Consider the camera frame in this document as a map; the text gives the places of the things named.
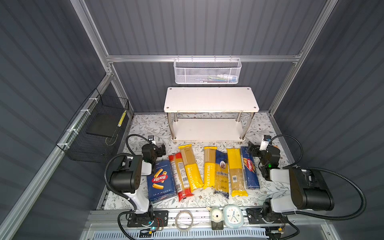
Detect pens in white basket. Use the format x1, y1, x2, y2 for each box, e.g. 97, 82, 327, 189
194, 74, 238, 84

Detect white wire mesh basket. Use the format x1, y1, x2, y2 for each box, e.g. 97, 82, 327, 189
173, 58, 242, 85

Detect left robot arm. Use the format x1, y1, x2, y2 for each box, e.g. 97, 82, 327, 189
104, 144, 166, 226

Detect dark blue spaghetti bag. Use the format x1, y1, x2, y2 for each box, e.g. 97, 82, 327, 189
215, 150, 229, 199

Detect mint alarm clock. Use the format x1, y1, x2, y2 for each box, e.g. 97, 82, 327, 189
223, 205, 244, 229

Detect yellow spaghetti bag with barcode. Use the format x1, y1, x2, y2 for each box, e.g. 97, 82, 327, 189
227, 149, 248, 197

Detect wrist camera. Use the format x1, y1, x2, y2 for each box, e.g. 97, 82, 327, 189
259, 135, 272, 151
148, 135, 156, 144

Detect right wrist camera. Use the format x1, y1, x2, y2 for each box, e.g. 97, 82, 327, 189
259, 135, 272, 151

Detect blue Barilla rigatoni box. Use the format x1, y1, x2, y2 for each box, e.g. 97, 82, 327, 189
147, 160, 177, 203

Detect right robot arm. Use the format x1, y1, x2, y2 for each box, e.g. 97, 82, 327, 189
248, 142, 367, 223

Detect yellow pastatime spaghetti bag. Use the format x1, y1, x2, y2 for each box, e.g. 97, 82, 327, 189
203, 147, 217, 189
179, 144, 204, 192

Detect white two-tier shelf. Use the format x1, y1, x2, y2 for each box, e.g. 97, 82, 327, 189
164, 87, 260, 142

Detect red-ended spaghetti bag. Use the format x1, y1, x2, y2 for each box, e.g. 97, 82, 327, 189
169, 153, 193, 202

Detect black wire basket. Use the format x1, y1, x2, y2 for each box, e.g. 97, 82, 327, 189
57, 90, 130, 163

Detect yellow marker pen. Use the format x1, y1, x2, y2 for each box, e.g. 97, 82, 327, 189
117, 110, 127, 128

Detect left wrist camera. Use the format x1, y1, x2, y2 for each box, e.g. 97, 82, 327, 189
148, 135, 156, 144

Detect blue Barilla spaghetti box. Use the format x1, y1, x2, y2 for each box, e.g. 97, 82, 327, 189
240, 146, 260, 190

